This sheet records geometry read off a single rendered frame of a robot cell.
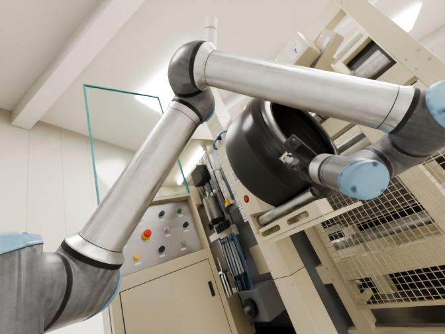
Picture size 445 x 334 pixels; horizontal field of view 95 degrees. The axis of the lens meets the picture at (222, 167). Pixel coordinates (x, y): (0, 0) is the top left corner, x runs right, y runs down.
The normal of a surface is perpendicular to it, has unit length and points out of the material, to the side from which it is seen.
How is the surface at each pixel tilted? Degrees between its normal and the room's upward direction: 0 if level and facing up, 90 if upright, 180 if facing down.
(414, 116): 119
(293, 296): 90
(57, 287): 100
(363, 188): 126
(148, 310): 90
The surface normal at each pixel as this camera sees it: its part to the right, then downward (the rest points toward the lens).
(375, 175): 0.07, 0.21
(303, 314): -0.79, 0.04
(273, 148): -0.15, -0.15
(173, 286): 0.50, -0.53
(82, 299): 0.96, 0.13
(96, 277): 0.71, 0.12
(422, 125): -0.46, 0.54
